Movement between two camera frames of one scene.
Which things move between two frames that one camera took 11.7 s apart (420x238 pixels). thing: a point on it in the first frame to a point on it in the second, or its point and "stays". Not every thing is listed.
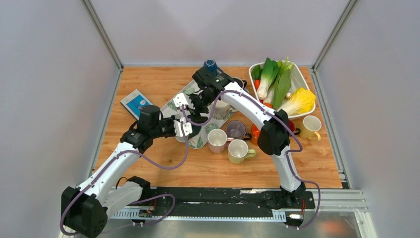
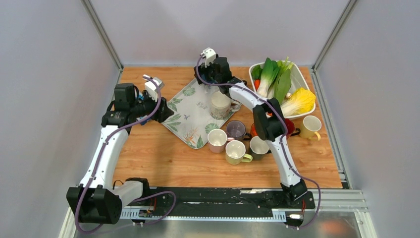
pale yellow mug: [311, 125] stays
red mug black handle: [296, 131] stays
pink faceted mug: [217, 140] stays
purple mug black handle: [236, 129] stays
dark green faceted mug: [195, 130] to [258, 147]
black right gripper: [197, 116] to [203, 70]
